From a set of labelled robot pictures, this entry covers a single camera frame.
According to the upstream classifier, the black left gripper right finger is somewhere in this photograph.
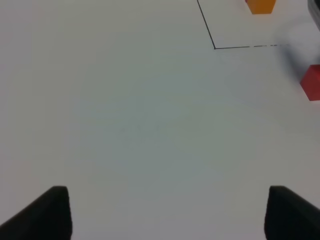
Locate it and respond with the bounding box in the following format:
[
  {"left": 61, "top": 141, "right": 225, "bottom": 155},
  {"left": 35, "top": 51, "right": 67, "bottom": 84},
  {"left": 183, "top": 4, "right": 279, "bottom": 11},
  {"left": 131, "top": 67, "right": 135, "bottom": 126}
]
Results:
[{"left": 264, "top": 186, "right": 320, "bottom": 240}]

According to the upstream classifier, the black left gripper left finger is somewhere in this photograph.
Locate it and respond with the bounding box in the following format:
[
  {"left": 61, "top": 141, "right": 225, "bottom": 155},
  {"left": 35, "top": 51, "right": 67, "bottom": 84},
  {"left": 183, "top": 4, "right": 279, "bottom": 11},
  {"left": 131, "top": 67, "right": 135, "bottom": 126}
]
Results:
[{"left": 0, "top": 186, "right": 73, "bottom": 240}]

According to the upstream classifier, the orange template block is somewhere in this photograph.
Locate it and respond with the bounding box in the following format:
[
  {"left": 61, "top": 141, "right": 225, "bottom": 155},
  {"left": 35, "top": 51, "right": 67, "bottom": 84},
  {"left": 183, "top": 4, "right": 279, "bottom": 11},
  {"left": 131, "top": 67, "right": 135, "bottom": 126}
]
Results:
[{"left": 246, "top": 0, "right": 276, "bottom": 15}]

